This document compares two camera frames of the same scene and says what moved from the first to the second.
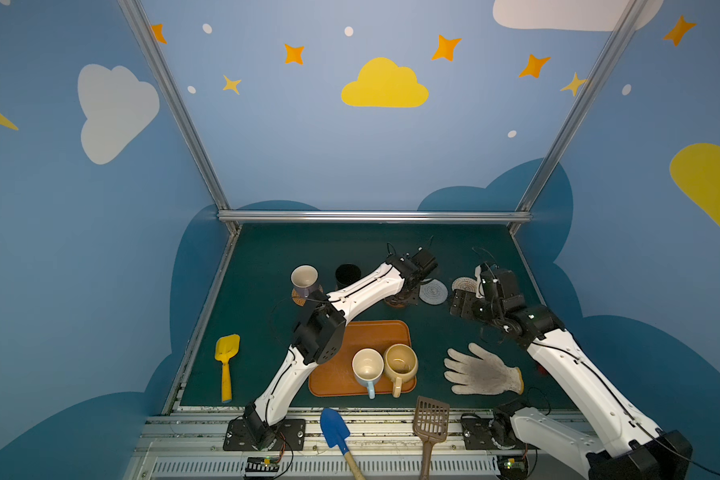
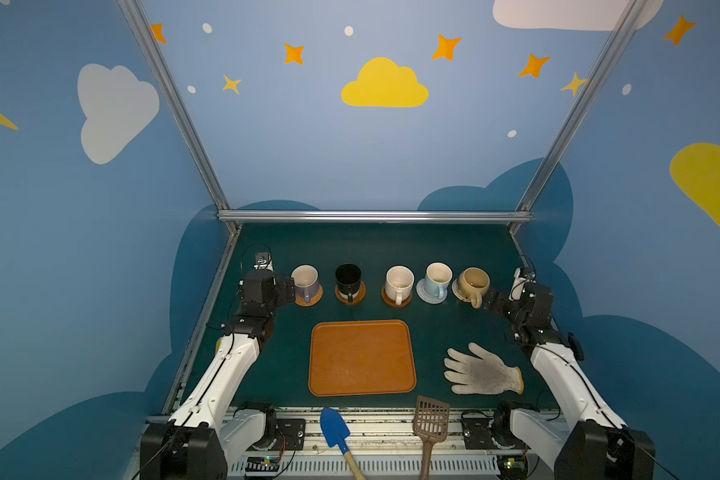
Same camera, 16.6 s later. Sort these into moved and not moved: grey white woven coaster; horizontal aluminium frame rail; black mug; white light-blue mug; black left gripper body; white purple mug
Moved: white light-blue mug; black left gripper body
Not moved: white purple mug; grey white woven coaster; black mug; horizontal aluminium frame rail
